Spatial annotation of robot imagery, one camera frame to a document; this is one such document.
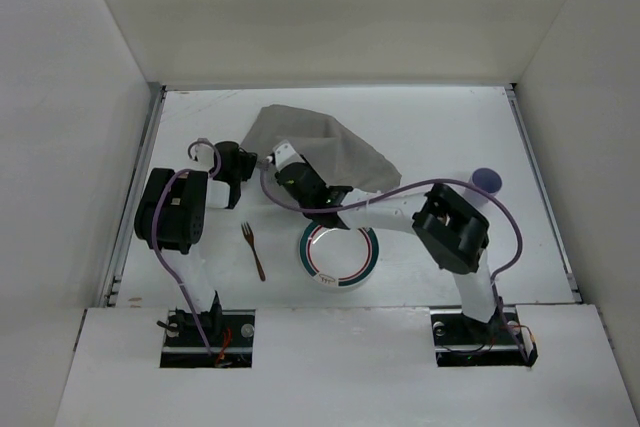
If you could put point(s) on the grey cloth napkin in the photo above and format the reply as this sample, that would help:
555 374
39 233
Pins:
340 156

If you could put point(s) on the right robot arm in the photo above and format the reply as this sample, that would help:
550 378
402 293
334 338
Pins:
453 231

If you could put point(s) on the lilac cup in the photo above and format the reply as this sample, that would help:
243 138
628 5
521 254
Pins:
485 179

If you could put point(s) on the white plate with coloured rim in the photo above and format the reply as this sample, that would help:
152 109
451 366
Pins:
338 260

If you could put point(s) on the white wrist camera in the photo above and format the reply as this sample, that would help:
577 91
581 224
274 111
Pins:
201 150
284 154

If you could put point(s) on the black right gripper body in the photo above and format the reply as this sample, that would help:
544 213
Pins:
291 173

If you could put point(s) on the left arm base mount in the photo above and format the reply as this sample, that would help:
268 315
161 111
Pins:
225 340

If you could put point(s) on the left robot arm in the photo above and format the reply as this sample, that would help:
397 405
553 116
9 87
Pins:
170 219

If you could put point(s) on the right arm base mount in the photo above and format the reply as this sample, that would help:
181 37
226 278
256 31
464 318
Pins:
462 342

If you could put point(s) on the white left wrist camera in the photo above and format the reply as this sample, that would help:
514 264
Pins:
201 150

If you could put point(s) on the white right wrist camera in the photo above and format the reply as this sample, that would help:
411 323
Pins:
284 154

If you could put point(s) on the brown wooden fork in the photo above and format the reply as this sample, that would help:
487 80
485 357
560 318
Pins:
250 239

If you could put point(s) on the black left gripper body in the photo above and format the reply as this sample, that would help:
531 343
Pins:
248 165

